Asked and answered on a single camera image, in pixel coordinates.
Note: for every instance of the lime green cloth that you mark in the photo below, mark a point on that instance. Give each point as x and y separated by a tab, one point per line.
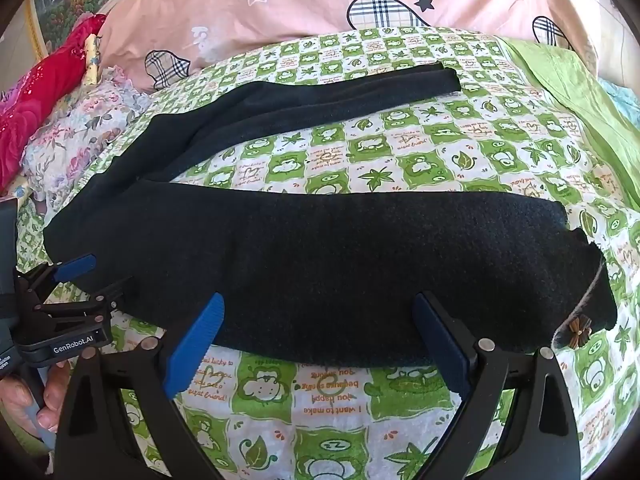
575	80

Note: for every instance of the framed landscape painting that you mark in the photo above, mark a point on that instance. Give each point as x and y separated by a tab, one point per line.
65	0

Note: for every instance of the black pants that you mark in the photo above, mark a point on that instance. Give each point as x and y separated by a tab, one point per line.
325	260

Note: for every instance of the red cloth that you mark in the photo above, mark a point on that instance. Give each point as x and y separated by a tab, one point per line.
35	85

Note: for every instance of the pink quilt with plaid hearts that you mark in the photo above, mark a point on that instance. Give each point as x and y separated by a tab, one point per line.
310	0

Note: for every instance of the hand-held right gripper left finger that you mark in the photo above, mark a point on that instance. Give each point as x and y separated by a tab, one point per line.
197	345

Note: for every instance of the yellow printed cloth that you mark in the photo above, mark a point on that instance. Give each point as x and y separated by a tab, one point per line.
92	60

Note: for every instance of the floral ruffled pillow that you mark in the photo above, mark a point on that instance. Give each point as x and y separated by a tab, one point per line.
75	135

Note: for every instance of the person's left hand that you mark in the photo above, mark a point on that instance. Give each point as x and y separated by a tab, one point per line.
52	392

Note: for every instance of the light blue cloth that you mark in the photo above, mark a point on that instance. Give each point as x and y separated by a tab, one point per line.
625	100

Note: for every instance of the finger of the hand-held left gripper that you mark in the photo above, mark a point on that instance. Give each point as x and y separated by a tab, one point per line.
75	268
95	304

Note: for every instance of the green checked bed sheet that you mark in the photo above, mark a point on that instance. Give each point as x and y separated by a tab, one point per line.
380	160

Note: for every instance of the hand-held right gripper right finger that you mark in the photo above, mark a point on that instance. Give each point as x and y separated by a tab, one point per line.
442	345

